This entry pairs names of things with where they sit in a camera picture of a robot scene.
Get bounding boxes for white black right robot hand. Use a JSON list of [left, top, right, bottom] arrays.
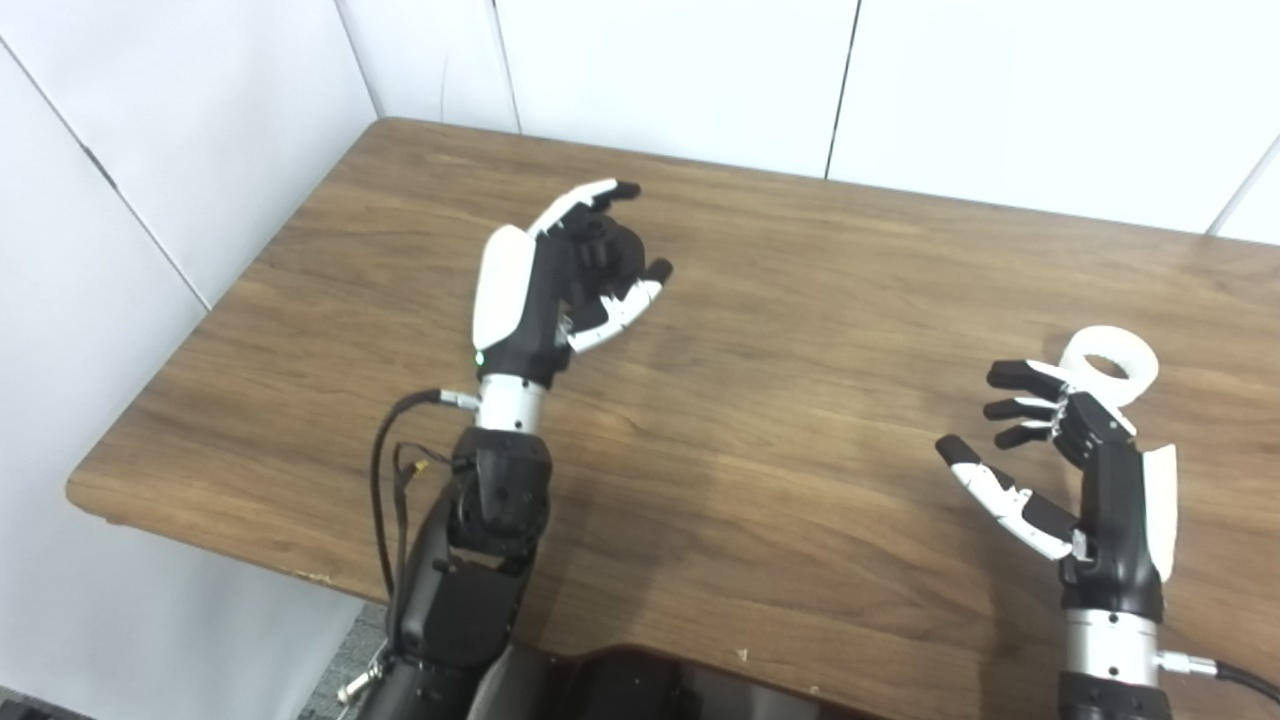
[[935, 360, 1179, 616]]

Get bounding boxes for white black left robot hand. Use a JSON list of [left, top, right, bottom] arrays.
[[472, 179, 674, 389]]

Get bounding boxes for round black plastic part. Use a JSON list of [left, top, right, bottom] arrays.
[[572, 213, 651, 301]]

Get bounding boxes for white plastic ring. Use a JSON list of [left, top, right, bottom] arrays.
[[1058, 325, 1161, 408]]

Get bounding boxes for black robot torso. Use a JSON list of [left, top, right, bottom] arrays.
[[480, 645, 861, 720]]

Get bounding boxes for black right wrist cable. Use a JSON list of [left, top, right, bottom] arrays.
[[1155, 650, 1280, 706]]

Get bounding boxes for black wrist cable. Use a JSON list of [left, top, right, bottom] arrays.
[[370, 388, 481, 601], [1155, 650, 1280, 706]]

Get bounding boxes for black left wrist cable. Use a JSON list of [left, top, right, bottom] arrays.
[[370, 388, 481, 601]]

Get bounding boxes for thin left arm wires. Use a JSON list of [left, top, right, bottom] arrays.
[[392, 443, 456, 601]]

